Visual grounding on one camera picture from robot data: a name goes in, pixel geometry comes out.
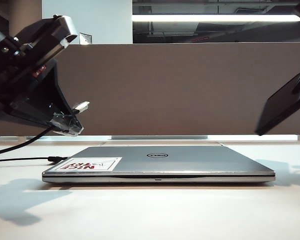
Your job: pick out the white red laptop sticker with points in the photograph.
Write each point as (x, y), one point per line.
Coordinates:
(90, 165)

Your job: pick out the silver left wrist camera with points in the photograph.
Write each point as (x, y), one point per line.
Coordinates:
(62, 27)

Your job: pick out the brown desk divider panel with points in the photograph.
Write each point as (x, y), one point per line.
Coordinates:
(165, 87)

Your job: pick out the silver wall outlet plate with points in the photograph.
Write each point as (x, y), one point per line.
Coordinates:
(85, 38)

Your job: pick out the silver Dell laptop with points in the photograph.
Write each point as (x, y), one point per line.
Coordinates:
(190, 160)

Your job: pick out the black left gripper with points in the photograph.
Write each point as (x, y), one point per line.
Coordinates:
(15, 85)

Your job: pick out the white ceiling light strip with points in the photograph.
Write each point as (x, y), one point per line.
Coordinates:
(215, 18)

